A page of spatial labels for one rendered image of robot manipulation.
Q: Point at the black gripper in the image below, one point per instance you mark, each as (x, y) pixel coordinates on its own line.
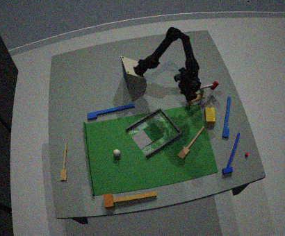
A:
(189, 94)

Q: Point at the yellow rectangular block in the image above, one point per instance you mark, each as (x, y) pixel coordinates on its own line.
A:
(210, 116)

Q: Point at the green flat mat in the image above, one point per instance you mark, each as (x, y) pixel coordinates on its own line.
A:
(133, 170)

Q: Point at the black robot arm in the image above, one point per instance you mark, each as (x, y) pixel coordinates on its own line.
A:
(189, 75)

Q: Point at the white golf ball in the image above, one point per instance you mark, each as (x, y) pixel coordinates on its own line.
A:
(116, 152)

